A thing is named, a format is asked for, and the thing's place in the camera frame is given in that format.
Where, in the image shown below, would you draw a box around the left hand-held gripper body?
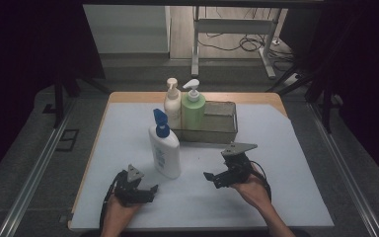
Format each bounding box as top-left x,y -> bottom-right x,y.
113,163 -> 146,207

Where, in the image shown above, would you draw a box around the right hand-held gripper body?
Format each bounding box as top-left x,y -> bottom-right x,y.
220,141 -> 259,188

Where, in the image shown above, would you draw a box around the white bottle with blue pump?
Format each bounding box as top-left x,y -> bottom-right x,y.
148,108 -> 183,181

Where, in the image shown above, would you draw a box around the grey metal mesh basket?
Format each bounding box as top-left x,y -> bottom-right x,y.
169,100 -> 239,145

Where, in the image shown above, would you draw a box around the green bottle with white pump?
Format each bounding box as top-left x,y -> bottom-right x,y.
181,78 -> 207,132

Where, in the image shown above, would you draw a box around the cream pump bottle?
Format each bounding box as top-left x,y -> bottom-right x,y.
163,77 -> 183,130

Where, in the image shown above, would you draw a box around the person's left hand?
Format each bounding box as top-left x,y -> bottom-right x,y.
102,194 -> 143,232

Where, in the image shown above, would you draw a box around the person's right hand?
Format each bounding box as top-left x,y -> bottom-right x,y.
230,163 -> 272,212

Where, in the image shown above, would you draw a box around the pale blue table mat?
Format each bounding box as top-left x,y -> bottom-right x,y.
69,102 -> 335,231

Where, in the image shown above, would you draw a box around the white power strip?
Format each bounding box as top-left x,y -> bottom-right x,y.
282,73 -> 302,88

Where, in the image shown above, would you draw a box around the black metal stand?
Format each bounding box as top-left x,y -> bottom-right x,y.
265,65 -> 335,134
52,68 -> 112,129

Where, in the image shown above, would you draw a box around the left hand-held gripper black cable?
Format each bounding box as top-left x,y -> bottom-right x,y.
98,170 -> 126,233

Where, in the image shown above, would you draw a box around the hand-held gripper black cable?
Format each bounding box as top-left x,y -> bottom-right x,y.
98,170 -> 126,233
249,160 -> 273,202

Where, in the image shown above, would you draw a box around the right hand-held gripper black cable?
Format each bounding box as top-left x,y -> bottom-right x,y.
249,160 -> 273,202

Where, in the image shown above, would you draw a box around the aluminium floor rail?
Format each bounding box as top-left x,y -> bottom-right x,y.
0,98 -> 77,237
308,102 -> 379,237

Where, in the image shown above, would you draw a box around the black cables on floor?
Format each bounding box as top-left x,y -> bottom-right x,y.
197,8 -> 295,72

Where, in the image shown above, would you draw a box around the white metal desk frame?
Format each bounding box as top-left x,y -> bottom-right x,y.
190,6 -> 282,80

